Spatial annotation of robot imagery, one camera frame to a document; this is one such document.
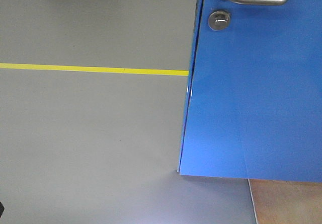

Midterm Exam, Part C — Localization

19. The black object at edge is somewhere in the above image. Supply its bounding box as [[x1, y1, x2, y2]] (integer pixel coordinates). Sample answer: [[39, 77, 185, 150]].
[[0, 202, 5, 217]]

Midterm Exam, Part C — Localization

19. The blue door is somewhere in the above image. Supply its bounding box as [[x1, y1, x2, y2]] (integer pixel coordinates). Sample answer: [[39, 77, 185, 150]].
[[178, 0, 321, 182]]

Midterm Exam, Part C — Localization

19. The silver lock cylinder rosette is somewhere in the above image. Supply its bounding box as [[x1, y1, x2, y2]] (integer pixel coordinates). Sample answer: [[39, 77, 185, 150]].
[[208, 10, 231, 31]]

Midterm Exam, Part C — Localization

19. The plywood base platform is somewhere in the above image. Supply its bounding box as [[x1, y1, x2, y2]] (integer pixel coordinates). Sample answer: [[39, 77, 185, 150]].
[[250, 179, 321, 223]]

